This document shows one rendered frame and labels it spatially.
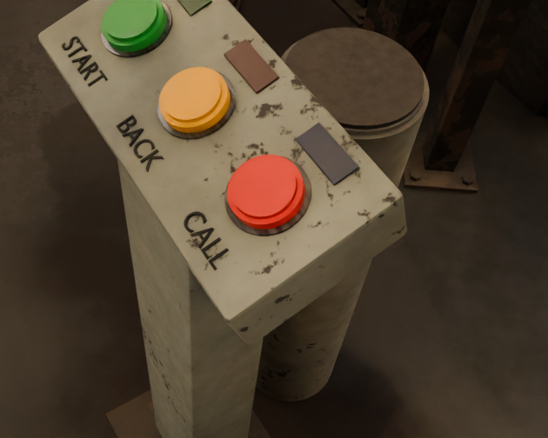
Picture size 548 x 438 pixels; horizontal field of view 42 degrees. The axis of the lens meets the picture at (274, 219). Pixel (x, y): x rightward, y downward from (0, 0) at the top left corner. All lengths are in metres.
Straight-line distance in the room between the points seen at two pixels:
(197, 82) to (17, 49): 0.99
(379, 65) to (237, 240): 0.25
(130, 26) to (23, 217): 0.71
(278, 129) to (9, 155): 0.86
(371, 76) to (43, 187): 0.70
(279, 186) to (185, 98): 0.08
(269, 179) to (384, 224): 0.06
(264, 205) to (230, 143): 0.05
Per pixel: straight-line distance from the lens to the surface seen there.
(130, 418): 0.95
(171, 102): 0.41
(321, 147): 0.38
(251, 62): 0.42
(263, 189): 0.37
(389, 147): 0.55
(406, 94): 0.56
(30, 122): 1.26
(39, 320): 1.04
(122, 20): 0.46
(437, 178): 1.20
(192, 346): 0.54
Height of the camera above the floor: 0.90
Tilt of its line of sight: 54 degrees down
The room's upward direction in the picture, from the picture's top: 8 degrees clockwise
